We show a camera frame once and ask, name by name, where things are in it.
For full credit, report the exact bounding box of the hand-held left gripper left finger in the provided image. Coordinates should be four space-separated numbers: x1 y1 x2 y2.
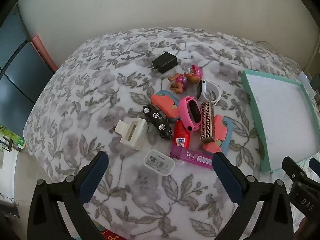
27 151 109 240

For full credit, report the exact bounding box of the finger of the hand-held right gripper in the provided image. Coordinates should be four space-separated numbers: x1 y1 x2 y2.
282 156 309 183
309 158 320 174

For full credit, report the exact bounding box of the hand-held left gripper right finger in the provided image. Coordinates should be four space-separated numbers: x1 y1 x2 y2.
212 152 294 240

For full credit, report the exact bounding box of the coral and blue foam piece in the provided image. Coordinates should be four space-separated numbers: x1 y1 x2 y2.
151 89 181 123
202 114 233 155

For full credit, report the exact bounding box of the white hair claw clip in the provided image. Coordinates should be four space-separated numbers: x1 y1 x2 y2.
114 118 148 151

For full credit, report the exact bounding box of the teal rimmed white tray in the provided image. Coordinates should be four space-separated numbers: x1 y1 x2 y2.
241 70 320 173

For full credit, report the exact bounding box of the gold black patterned lighter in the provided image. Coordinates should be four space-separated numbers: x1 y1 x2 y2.
200 101 215 144

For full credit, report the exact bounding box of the small red box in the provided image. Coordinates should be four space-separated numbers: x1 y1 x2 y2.
172 120 191 153

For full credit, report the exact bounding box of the white rectangular case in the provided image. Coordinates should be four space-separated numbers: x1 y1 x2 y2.
144 149 175 176

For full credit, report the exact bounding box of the pink smartwatch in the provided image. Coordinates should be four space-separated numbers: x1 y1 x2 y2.
178 96 203 130

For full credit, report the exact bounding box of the black toy car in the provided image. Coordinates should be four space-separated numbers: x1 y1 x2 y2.
143 104 173 139

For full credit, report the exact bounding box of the white smartwatch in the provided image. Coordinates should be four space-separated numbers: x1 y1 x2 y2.
196 79 221 105

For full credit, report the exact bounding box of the pink toy dog figure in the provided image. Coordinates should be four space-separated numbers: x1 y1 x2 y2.
168 65 203 95

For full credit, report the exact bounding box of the black wall charger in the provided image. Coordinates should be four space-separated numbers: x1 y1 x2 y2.
151 52 178 75

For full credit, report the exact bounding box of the colourful printed mat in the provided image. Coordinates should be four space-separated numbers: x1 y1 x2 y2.
92 220 120 240

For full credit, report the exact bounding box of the black adapter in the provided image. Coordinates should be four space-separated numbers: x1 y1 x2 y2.
310 74 320 90

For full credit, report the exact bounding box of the white device with light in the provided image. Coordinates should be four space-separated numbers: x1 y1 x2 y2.
299 71 317 98

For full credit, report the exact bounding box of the grey floral blanket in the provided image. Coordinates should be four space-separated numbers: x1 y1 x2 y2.
22 26 320 240

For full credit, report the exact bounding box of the green box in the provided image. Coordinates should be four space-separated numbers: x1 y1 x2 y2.
0 125 25 153

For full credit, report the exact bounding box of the dark wardrobe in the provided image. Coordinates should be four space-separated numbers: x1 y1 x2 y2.
0 4 55 140

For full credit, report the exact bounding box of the pink rolled mat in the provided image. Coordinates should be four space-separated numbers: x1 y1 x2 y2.
30 34 58 73

